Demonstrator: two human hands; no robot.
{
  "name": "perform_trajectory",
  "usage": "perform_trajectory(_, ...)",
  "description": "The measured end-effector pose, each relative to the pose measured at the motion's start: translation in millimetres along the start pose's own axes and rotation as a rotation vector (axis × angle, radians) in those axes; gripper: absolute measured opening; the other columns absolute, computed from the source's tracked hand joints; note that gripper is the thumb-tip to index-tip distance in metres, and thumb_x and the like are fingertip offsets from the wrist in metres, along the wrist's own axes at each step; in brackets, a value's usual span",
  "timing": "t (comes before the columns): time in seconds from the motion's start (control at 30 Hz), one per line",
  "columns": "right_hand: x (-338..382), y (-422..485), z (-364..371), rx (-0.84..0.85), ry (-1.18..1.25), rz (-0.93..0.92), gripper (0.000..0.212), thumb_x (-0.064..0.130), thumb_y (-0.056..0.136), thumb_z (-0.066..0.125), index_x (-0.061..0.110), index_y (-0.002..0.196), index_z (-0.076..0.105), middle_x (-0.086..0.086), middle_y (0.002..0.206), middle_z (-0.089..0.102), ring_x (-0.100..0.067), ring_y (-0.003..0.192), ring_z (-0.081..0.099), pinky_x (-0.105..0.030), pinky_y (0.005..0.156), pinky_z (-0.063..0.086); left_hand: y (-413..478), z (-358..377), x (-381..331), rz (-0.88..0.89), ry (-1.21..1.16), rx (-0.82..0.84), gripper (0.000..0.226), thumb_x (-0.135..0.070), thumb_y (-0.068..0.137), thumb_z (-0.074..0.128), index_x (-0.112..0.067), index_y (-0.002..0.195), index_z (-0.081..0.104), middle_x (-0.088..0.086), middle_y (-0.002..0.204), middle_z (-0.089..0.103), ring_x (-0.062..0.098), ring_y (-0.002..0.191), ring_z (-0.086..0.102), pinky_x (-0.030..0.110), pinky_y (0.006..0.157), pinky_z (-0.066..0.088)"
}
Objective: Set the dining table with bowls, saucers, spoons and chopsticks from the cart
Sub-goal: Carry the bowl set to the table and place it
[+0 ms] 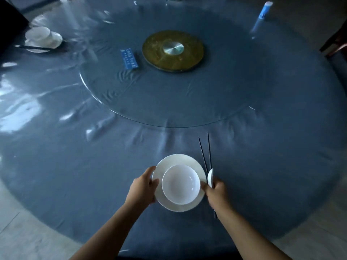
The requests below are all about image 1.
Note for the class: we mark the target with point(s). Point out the person's left hand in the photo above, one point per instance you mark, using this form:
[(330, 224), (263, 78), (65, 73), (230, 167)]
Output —
[(141, 189)]

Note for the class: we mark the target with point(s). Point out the person's right hand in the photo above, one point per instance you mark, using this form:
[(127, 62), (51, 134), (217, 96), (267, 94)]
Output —
[(218, 196)]

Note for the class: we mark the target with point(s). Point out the white ceramic spoon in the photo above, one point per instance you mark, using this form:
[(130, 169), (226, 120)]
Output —
[(210, 177)]

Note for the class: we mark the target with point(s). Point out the white ceramic bowl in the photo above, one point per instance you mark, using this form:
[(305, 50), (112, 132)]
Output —
[(38, 33), (180, 184)]

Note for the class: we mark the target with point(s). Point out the white ceramic plate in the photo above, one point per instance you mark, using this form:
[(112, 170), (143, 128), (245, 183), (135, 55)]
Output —
[(176, 159), (57, 37)]

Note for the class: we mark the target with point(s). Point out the person's right forearm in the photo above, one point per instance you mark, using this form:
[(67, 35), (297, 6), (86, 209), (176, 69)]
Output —
[(249, 235)]

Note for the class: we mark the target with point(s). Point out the person's left forearm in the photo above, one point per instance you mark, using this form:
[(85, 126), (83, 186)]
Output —
[(108, 235)]

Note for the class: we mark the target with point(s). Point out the round table with blue cloth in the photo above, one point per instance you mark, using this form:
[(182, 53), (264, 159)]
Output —
[(81, 173)]

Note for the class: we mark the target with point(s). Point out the glass lazy susan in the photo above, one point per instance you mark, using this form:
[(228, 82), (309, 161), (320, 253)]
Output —
[(189, 105)]

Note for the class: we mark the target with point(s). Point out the blue sign card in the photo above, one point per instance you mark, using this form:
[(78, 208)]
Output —
[(129, 59)]

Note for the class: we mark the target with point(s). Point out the clear plastic table cover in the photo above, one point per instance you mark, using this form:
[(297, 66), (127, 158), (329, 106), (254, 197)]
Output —
[(27, 111)]

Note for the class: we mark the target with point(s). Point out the gold turntable base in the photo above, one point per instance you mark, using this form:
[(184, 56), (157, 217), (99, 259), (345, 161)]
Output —
[(189, 59)]

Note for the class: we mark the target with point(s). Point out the blue white bottle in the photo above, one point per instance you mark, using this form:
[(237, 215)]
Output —
[(264, 12)]

